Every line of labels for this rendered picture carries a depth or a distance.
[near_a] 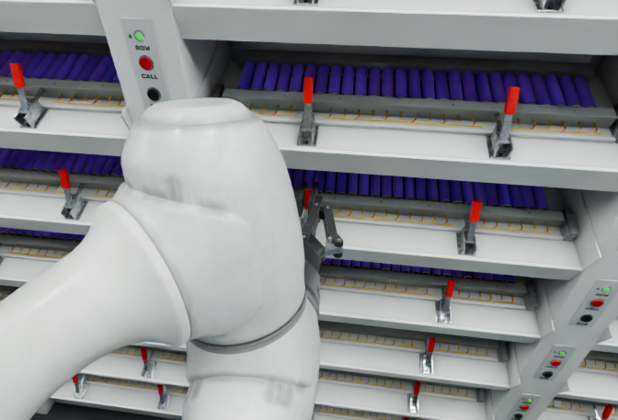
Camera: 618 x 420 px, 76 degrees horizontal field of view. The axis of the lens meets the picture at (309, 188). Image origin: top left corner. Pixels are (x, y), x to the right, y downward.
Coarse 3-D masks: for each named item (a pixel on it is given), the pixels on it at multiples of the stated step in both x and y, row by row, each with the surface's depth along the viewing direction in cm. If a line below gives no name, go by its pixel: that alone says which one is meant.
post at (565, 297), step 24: (600, 72) 63; (600, 192) 60; (600, 216) 60; (600, 240) 59; (600, 264) 62; (552, 288) 72; (576, 288) 65; (552, 312) 71; (552, 336) 73; (576, 336) 73; (600, 336) 72; (528, 360) 79; (576, 360) 77; (528, 384) 84; (552, 384) 83; (504, 408) 91
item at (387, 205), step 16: (336, 208) 71; (352, 208) 70; (368, 208) 69; (384, 208) 69; (400, 208) 68; (416, 208) 68; (432, 208) 68; (448, 208) 67; (464, 208) 67; (496, 208) 67; (512, 208) 67; (448, 224) 67; (496, 224) 67; (544, 224) 67
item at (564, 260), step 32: (544, 192) 71; (576, 192) 66; (320, 224) 69; (352, 224) 69; (480, 224) 68; (512, 224) 68; (576, 224) 64; (352, 256) 69; (384, 256) 67; (416, 256) 66; (448, 256) 65; (480, 256) 65; (512, 256) 65; (544, 256) 64; (576, 256) 64
